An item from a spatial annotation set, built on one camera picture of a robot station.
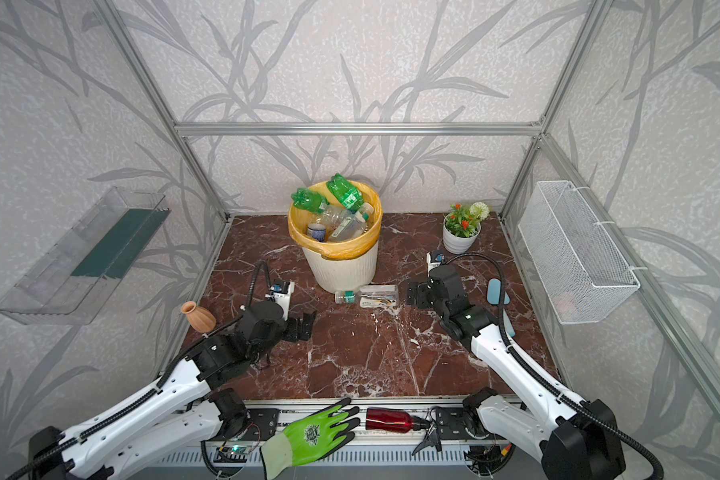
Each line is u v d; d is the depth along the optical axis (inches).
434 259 27.6
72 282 25.6
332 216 33.5
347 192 35.1
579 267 24.4
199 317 32.8
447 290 23.0
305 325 27.3
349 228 33.4
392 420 27.8
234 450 27.8
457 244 41.3
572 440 15.0
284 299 26.2
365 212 34.9
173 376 19.2
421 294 28.4
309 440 27.8
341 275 34.2
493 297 36.1
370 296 37.8
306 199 32.1
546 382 17.1
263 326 22.0
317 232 35.9
